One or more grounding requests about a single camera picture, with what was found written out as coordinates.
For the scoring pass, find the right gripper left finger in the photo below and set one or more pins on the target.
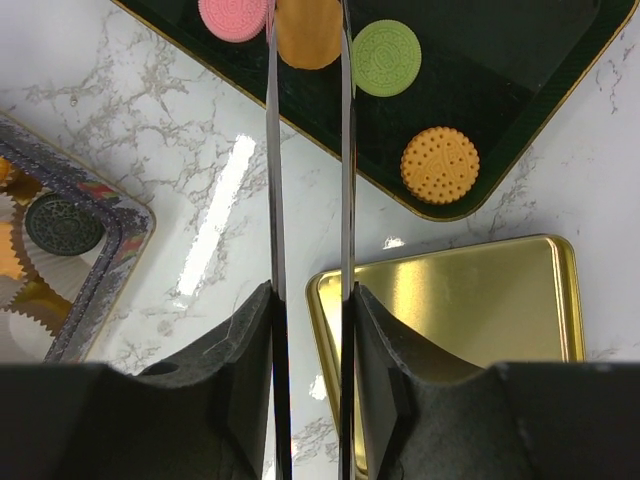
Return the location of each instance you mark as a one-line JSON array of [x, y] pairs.
[[200, 413]]

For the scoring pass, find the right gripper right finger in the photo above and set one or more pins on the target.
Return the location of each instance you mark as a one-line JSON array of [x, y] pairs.
[[428, 414]]

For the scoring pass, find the metal tongs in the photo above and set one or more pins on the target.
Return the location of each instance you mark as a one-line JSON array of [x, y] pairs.
[[281, 373]]

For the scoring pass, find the square gold cookie tin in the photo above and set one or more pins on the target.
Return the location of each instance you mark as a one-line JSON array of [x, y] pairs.
[[39, 166]]

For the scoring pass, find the black sandwich cookie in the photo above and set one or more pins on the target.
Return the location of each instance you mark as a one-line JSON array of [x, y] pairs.
[[61, 227]]

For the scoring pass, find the orange swirl cookie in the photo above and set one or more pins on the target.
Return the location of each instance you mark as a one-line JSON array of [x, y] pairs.
[[9, 263]]

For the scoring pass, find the gold tin lid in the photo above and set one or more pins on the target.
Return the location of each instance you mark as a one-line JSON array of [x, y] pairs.
[[510, 300]]

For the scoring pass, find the white paper cup top-right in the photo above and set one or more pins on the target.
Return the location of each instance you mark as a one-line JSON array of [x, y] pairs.
[[64, 275]]

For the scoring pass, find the white paper cup bottom-right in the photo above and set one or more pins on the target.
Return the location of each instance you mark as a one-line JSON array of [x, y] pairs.
[[28, 330]]

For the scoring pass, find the white paper cup centre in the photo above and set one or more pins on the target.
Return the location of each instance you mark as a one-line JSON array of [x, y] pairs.
[[13, 213]]

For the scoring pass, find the orange dotted biscuit corner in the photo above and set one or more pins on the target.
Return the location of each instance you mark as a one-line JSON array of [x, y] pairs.
[[440, 165]]

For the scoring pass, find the dark green cookie tray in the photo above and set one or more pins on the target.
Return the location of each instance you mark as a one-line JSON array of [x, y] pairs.
[[495, 70]]

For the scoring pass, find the green sandwich cookie lower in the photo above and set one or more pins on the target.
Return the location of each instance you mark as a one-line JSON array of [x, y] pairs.
[[386, 58]]

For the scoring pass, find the pink sandwich cookie bottom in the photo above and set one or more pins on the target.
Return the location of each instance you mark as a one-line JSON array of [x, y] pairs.
[[233, 21]]

